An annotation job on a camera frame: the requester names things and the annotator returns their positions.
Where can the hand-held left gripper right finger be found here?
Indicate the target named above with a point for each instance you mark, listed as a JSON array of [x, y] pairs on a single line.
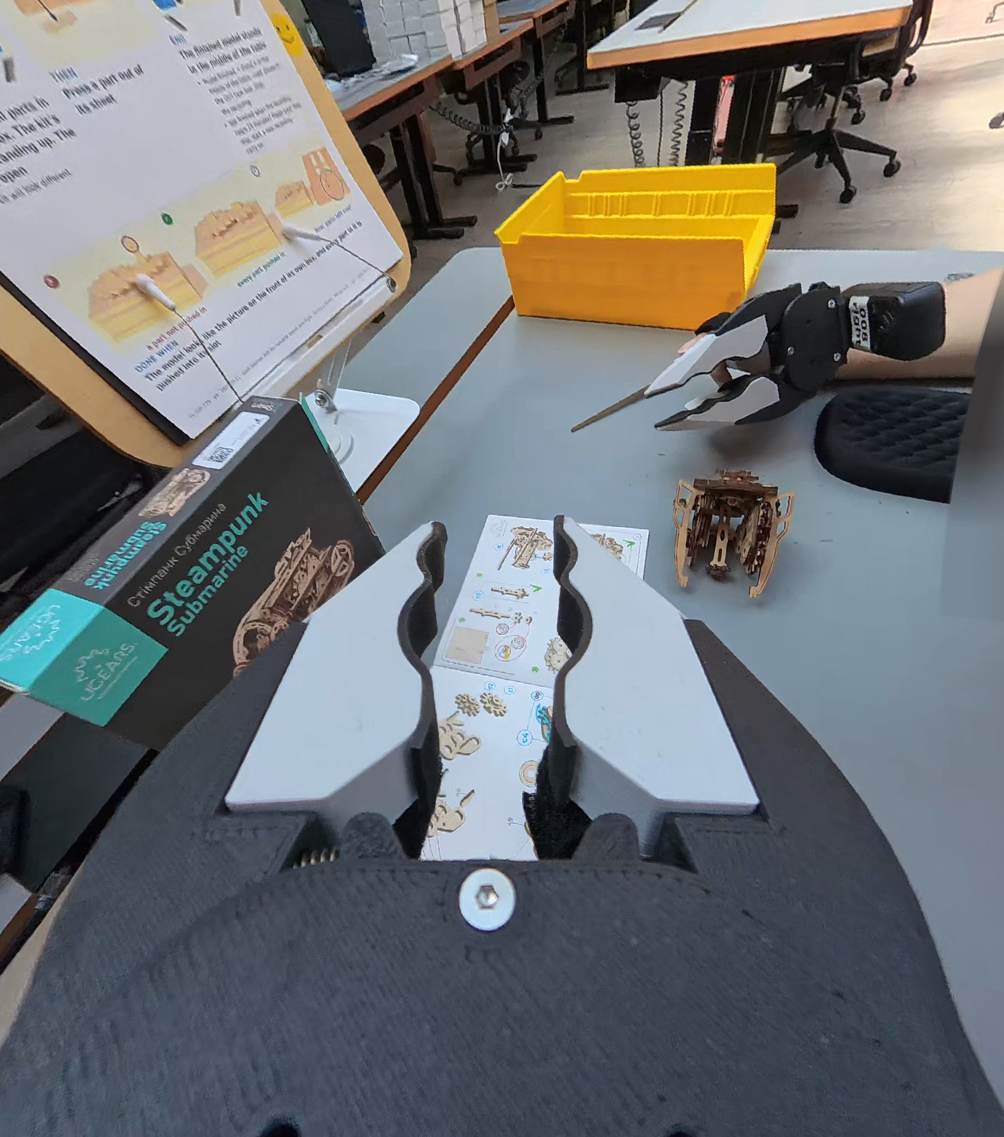
[[653, 711]]

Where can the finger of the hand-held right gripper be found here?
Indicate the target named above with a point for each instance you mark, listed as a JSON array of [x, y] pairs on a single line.
[[693, 366], [755, 398]]

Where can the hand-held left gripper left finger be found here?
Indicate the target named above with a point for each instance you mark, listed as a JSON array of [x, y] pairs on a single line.
[[333, 711]]

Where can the thin wooden stick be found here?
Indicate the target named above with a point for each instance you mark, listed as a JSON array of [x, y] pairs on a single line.
[[608, 410]]

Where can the wooden gear submarine model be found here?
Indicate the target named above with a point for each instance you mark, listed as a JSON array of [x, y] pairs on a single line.
[[728, 533]]

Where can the grey desk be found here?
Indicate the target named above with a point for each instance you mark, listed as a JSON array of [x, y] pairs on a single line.
[[866, 711]]

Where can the printed task instruction sheet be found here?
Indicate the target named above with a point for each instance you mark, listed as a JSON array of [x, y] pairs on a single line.
[[111, 178]]

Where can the person's right hand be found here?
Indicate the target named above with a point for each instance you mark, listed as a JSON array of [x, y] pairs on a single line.
[[691, 345]]

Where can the yellow plastic bin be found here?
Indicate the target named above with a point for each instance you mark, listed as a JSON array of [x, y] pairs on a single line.
[[626, 266]]

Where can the black wrist rest pad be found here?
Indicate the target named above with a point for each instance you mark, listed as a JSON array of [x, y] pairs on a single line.
[[893, 440]]

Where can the black puzzle kit box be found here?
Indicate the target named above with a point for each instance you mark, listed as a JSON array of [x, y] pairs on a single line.
[[200, 577]]

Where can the white assembly instruction booklet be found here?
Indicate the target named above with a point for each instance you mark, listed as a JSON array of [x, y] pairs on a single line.
[[502, 577]]

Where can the black office chair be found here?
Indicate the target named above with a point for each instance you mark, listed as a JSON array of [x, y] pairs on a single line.
[[875, 53]]

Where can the white metal stand base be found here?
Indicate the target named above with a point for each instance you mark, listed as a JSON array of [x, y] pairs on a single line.
[[378, 426]]

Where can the white top background table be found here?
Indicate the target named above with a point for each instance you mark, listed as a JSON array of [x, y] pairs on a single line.
[[733, 22]]

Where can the black armrest chair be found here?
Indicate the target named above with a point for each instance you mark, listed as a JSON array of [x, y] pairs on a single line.
[[14, 515]]

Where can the instruction sheet on stand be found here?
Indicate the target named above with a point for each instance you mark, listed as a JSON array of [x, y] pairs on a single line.
[[351, 160]]

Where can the dark background table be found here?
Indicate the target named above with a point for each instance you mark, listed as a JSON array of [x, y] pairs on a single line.
[[386, 84]]

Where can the stack of white boxes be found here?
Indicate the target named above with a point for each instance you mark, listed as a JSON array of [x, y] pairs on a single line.
[[431, 22]]

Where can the yellow smiley sticker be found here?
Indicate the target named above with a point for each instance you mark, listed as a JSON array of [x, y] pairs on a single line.
[[285, 31]]

